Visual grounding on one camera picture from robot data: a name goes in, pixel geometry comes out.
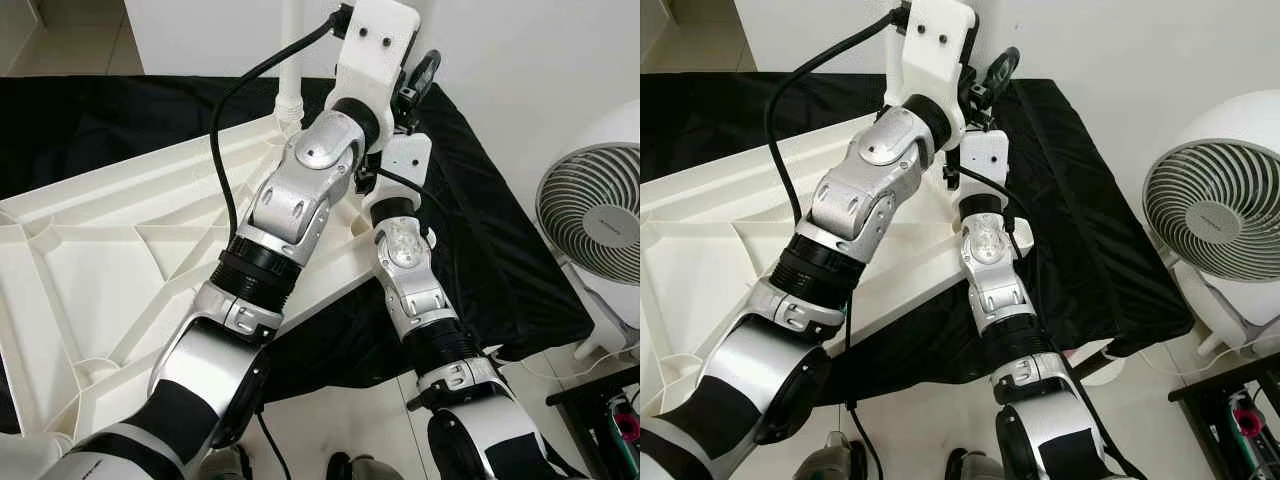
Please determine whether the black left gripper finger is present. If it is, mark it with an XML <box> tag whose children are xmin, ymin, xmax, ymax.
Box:
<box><xmin>410</xmin><ymin>49</ymin><xmax>443</xmax><ymax>101</ymax></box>
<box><xmin>984</xmin><ymin>46</ymin><xmax>1021</xmax><ymax>103</ymax></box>

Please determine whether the white plastic table leg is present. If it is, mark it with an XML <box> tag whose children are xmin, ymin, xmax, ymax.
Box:
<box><xmin>278</xmin><ymin>0</ymin><xmax>306</xmax><ymax>136</ymax></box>

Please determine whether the white plastic table top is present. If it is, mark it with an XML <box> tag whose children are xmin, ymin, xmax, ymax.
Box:
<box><xmin>0</xmin><ymin>108</ymin><xmax>386</xmax><ymax>441</ymax></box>
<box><xmin>640</xmin><ymin>108</ymin><xmax>966</xmax><ymax>416</ymax></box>

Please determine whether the black table cloth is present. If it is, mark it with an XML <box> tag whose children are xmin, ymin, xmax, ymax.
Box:
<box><xmin>640</xmin><ymin>72</ymin><xmax>1196</xmax><ymax>401</ymax></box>
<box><xmin>0</xmin><ymin>75</ymin><xmax>596</xmax><ymax>401</ymax></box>

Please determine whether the white round fan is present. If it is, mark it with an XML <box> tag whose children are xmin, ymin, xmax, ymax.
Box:
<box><xmin>1143</xmin><ymin>90</ymin><xmax>1280</xmax><ymax>286</ymax></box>
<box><xmin>535</xmin><ymin>100</ymin><xmax>641</xmax><ymax>288</ymax></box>

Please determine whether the white grey floor appliance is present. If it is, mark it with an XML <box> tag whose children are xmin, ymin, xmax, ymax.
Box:
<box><xmin>573</xmin><ymin>268</ymin><xmax>641</xmax><ymax>363</ymax></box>
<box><xmin>1190</xmin><ymin>268</ymin><xmax>1280</xmax><ymax>358</ymax></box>

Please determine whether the grey right robot leg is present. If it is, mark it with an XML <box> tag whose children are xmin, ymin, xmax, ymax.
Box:
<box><xmin>945</xmin><ymin>450</ymin><xmax>1006</xmax><ymax>480</ymax></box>
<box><xmin>327</xmin><ymin>452</ymin><xmax>406</xmax><ymax>480</ymax></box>

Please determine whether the grey robot leg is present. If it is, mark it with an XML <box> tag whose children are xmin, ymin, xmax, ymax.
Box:
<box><xmin>945</xmin><ymin>450</ymin><xmax>1006</xmax><ymax>480</ymax></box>
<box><xmin>198</xmin><ymin>445</ymin><xmax>253</xmax><ymax>480</ymax></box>
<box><xmin>795</xmin><ymin>430</ymin><xmax>871</xmax><ymax>480</ymax></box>
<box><xmin>327</xmin><ymin>452</ymin><xmax>406</xmax><ymax>480</ymax></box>

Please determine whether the white round stand base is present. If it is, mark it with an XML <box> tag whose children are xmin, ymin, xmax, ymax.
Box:
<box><xmin>1075</xmin><ymin>340</ymin><xmax>1126</xmax><ymax>388</ymax></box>

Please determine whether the grey left robot leg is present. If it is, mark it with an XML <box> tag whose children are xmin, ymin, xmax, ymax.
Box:
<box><xmin>795</xmin><ymin>430</ymin><xmax>871</xmax><ymax>480</ymax></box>
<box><xmin>198</xmin><ymin>445</ymin><xmax>253</xmax><ymax>480</ymax></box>

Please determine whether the black low shelf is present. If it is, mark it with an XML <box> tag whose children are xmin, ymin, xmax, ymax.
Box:
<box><xmin>546</xmin><ymin>365</ymin><xmax>641</xmax><ymax>480</ymax></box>
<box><xmin>1170</xmin><ymin>355</ymin><xmax>1280</xmax><ymax>480</ymax></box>

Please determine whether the grey pink hair dryer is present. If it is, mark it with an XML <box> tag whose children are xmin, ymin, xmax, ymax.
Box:
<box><xmin>608</xmin><ymin>395</ymin><xmax>641</xmax><ymax>451</ymax></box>
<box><xmin>1228</xmin><ymin>400</ymin><xmax>1266</xmax><ymax>456</ymax></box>

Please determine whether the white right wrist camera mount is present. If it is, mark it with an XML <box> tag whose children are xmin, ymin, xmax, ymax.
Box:
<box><xmin>945</xmin><ymin>130</ymin><xmax>1009</xmax><ymax>216</ymax></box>
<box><xmin>362</xmin><ymin>133</ymin><xmax>433</xmax><ymax>223</ymax></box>

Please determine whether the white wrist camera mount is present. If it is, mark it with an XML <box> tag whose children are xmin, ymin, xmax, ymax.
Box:
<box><xmin>885</xmin><ymin>0</ymin><xmax>979</xmax><ymax>151</ymax></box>
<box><xmin>362</xmin><ymin>133</ymin><xmax>433</xmax><ymax>223</ymax></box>
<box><xmin>333</xmin><ymin>0</ymin><xmax>421</xmax><ymax>126</ymax></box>
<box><xmin>945</xmin><ymin>130</ymin><xmax>1009</xmax><ymax>216</ymax></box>

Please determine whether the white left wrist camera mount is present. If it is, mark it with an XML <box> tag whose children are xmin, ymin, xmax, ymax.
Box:
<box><xmin>333</xmin><ymin>0</ymin><xmax>421</xmax><ymax>126</ymax></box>
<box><xmin>885</xmin><ymin>0</ymin><xmax>979</xmax><ymax>151</ymax></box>

